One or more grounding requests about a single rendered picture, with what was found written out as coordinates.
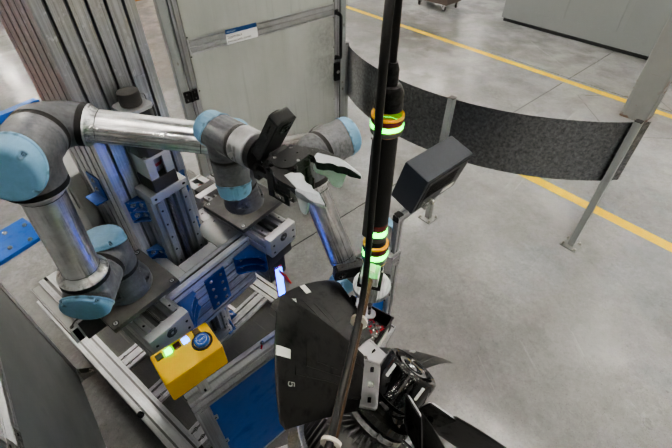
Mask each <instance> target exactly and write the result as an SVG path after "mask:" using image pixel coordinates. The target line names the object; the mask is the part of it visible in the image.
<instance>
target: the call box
mask: <svg viewBox="0 0 672 448"><path fill-rule="evenodd" d="M197 328H198V329H199V330H200V333H203V332H204V333H207V334H208V335H209V338H210V342H209V344H208V345H207V346H205V347H203V348H197V347H196V346H195V344H194V338H195V337H196V336H197V335H198V334H197V335H196V336H194V335H193V333H192V331H190V332H189V333H187V334H186V335H184V336H182V337H181V338H179V339H178V340H176V341H175V342H173V343H171V344H170V345H168V346H167V347H165V348H164V349H162V350H160V351H159V352H157V353H156V354H154V355H153V356H151V357H150V360H151V361H152V363H153V365H154V367H155V369H156V371H157V372H158V374H159V376H160V378H161V380H162V382H163V383H164V385H165V387H166V389H167V390H168V392H169V393H170V395H171V397H172V398H173V400H176V399H178V398H179V397H181V396H182V395H183V394H185V393H186V392H188V391H189V390H190V389H192V388H193V387H195V386H196V385H197V384H199V383H200V382H202V381H203V380H204V379H206V378H207V377H209V376H210V375H211V374H213V373H214V372H216V371H217V370H218V369H220V368H221V367H223V366H224V365H225V364H227V363H228V360H227V357H226V354H225V351H224V349H223V346H222V344H221V343H220V342H219V340H218V339H217V337H216V336H215V335H214V333H213V332H212V330H211V329H210V327H209V326H208V325H207V323H203V324H201V325H200V326H198V327H197ZM200 333H199V334H200ZM185 336H187V337H188V338H189V340H190V341H189V342H188V343H186V344H185V345H184V344H183V343H182V341H181V339H182V338H184V337H185ZM177 341H179V343H180V344H181V347H180V348H178V349H177V350H175V349H174V348H173V346H172V345H173V344H174V343H176V342H177ZM168 347H170V348H171V349H172V351H173V352H172V353H171V354H169V355H168V356H166V355H165V353H164V350H165V349H166V348H168ZM160 352H161V353H162V355H163V356H164V358H163V359H162V360H160V361H158V362H157V360H156V359H155V356H156V355H157V354H159V353H160Z"/></svg>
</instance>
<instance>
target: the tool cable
mask: <svg viewBox="0 0 672 448"><path fill-rule="evenodd" d="M402 2H403V0H385V2H384V11H383V20H382V30H381V41H380V53H379V65H378V78H377V91H376V104H375V118H374V131H373V145H372V159H371V173H370V187H369V201H368V215H367V229H366V242H365V254H364V265H363V275H362V284H361V291H360V297H359V303H358V308H357V313H356V314H354V315H352V317H351V320H350V322H351V325H352V326H353V325H354V327H353V331H352V336H351V340H350V344H349V349H348V353H347V357H346V361H345V365H344V370H343V374H342V378H341V382H340V386H339V391H338V395H337V399H336V403H335V407H334V411H333V416H332V420H331V424H330V428H329V432H328V435H324V436H322V437H321V440H320V444H321V445H322V446H323V447H324V445H325V444H326V445H325V448H333V447H334V446H335V447H336V448H341V445H342V444H341V442H340V440H338V439H337V438H336V433H337V429H338V425H339V420H340V416H341V411H342V407H343V402H344V398H345V394H346V389H347V385H348V380H349V376H350V371H351V367H352V362H353V358H354V353H355V349H356V344H357V340H358V335H359V331H360V326H361V323H362V324H363V329H364V328H366V327H367V323H368V321H367V318H366V317H365V316H364V315H363V311H364V306H365V300H366V294H367V287H368V280H369V272H370V263H371V253H372V242H373V231H374V220H375V209H376V198H377V186H378V175H379V163H380V152H381V141H382V129H383V118H384V107H385V96H386V85H387V74H388V64H389V62H390V63H396V62H397V55H398V45H399V35H400V24H401V14H402Z"/></svg>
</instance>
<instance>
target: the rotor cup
mask: <svg viewBox="0 0 672 448"><path fill-rule="evenodd" d="M394 363H395V365H396V367H395V368H394V369H393V371H392V372H391V373H390V375H389V376H388V377H387V376H386V373H387V372H388V371H389V369H390V368H391V367H392V365H393V364H394ZM409 364H411V365H414V366H415V368H416V369H417V371H414V370H413V369H411V368H410V366H409ZM380 368H381V369H380V382H379V395H378V406H377V409H376V411H373V410H368V409H363V408H359V410H360V412H361V413H362V414H363V416H364V417H365V418H366V419H367V420H368V421H369V422H370V423H371V424H372V425H373V426H374V427H375V428H376V429H377V430H378V431H380V432H381V433H382V434H384V435H385V436H387V437H389V438H391V439H393V440H396V441H405V440H406V439H407V438H408V434H407V432H406V427H405V422H406V417H405V394H407V395H409V396H410V397H411V398H412V400H413V401H414V403H415V405H416V406H417V408H418V409H419V410H420V409H421V407H422V406H423V405H424V403H425V402H426V401H427V399H428V398H429V397H430V395H431V394H432V393H433V391H434V390H435V388H436V383H435V380H434V378H433V377H432V375H431V374H430V373H429V371H428V370H427V369H426V368H425V367H424V366H423V365H422V364H421V363H420V362H418V361H417V360H416V359H415V358H413V357H412V356H411V355H409V354H408V353H406V352H405V351H403V350H401V349H398V348H391V349H390V350H389V351H388V353H387V354H386V355H385V357H384V358H383V359H382V361H381V362H380ZM422 388H424V389H425V390H424V391H423V393H422V394H421V395H420V397H419V398H418V399H417V401H416V400H414V398H415V397H416V395H417V394H418V393H419V391H420V390H421V389H422Z"/></svg>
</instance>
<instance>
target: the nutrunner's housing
mask: <svg viewBox="0 0 672 448"><path fill-rule="evenodd" d="M399 72H400V66H399V62H398V60H397V62H396V63H390V62H389V64H388V74H387V85H386V96H385V107H384V114H388V115H392V114H398V113H400V112H401V111H402V110H403V106H404V104H403V100H404V89H403V87H402V84H401V83H400V82H398V81H399Z"/></svg>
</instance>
